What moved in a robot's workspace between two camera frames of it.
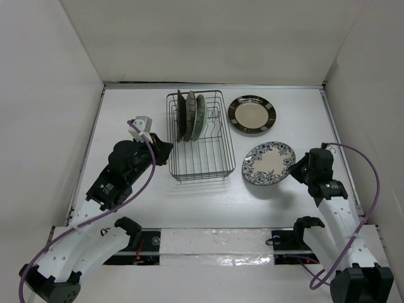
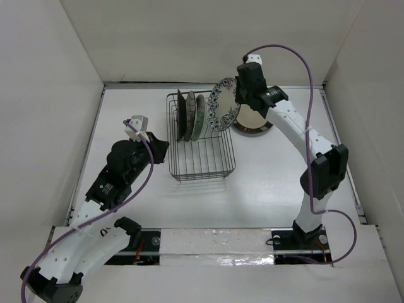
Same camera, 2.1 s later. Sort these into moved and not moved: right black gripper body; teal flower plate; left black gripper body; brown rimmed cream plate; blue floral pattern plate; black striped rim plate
Moved: right black gripper body; blue floral pattern plate
Not moved: left black gripper body; teal flower plate; brown rimmed cream plate; black striped rim plate
